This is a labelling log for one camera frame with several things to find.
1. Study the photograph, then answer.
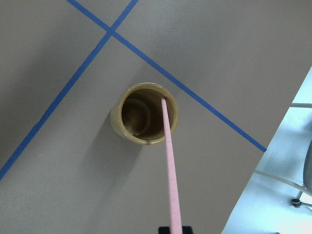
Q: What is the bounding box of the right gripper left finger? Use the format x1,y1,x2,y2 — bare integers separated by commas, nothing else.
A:
158,226,170,234

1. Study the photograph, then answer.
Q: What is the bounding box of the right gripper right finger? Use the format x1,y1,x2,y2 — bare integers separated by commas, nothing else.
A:
182,226,193,234

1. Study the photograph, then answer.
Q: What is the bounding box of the pink chopstick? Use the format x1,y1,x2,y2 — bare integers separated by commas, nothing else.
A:
161,97,183,234

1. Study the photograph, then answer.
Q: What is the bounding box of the bamboo cup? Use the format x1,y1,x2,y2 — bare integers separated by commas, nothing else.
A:
110,82,179,145

